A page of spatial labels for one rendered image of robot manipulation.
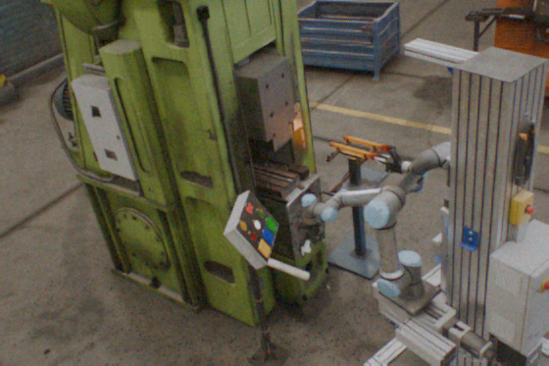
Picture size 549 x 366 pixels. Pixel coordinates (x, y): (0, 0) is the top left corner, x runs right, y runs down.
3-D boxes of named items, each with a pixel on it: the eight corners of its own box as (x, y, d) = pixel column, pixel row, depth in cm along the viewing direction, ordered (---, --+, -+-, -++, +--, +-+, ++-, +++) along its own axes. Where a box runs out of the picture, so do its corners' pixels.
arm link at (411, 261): (426, 273, 294) (426, 253, 287) (412, 289, 287) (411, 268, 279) (405, 264, 302) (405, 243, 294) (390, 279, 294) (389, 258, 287)
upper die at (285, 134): (293, 135, 357) (291, 123, 352) (274, 152, 344) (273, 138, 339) (240, 124, 380) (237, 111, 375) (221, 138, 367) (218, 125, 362)
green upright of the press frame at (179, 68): (277, 304, 416) (217, -24, 293) (256, 329, 399) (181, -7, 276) (230, 284, 440) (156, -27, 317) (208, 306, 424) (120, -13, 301)
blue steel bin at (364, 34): (403, 54, 752) (402, -2, 714) (379, 80, 698) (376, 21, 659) (319, 47, 811) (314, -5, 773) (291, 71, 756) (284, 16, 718)
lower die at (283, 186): (300, 183, 376) (298, 173, 371) (282, 200, 363) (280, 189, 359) (248, 169, 399) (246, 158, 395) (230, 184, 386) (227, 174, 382)
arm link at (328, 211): (342, 202, 294) (324, 195, 301) (327, 214, 288) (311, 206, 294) (343, 215, 298) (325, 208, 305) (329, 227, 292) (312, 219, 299)
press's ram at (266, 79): (304, 112, 361) (296, 51, 339) (267, 142, 336) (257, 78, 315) (250, 101, 384) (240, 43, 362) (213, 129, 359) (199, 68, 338)
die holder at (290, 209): (325, 228, 406) (320, 174, 382) (295, 261, 381) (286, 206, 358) (261, 207, 437) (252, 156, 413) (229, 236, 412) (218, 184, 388)
